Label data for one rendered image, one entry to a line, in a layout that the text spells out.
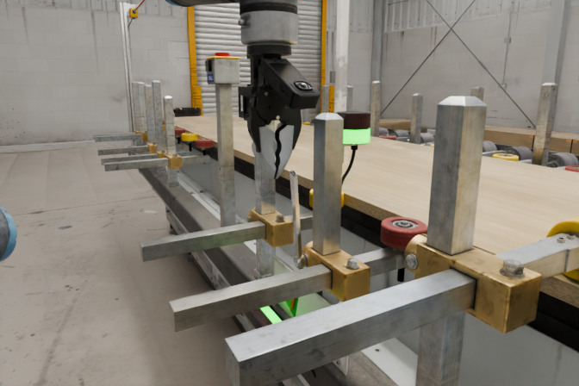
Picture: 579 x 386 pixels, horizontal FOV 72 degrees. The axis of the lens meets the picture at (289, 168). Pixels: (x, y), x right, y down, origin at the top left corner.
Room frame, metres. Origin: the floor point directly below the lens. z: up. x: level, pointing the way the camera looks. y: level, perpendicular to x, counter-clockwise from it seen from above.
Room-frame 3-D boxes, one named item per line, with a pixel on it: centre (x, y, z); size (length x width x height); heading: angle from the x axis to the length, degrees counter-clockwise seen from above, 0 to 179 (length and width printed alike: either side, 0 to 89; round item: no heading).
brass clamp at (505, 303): (0.40, -0.19, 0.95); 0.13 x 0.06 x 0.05; 28
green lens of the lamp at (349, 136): (0.67, -0.11, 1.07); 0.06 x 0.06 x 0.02
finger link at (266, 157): (0.65, 0.05, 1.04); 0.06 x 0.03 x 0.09; 28
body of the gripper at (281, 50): (0.66, 0.04, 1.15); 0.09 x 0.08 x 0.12; 28
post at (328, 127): (0.64, -0.06, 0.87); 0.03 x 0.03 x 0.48; 28
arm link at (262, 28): (0.65, 0.03, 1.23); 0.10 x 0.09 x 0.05; 118
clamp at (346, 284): (0.62, -0.08, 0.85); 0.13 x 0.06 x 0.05; 28
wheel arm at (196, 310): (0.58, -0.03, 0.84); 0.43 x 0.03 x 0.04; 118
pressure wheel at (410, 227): (0.67, -0.20, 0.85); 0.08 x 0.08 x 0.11
